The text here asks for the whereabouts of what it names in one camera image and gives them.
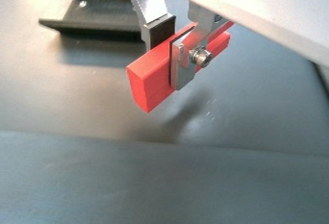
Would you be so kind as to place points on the black curved holder stand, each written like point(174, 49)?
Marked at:
point(100, 17)

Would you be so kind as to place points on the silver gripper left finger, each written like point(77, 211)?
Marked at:
point(155, 21)

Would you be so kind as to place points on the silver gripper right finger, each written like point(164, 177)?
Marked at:
point(188, 52)

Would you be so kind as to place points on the red double-square block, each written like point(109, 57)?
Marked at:
point(149, 73)

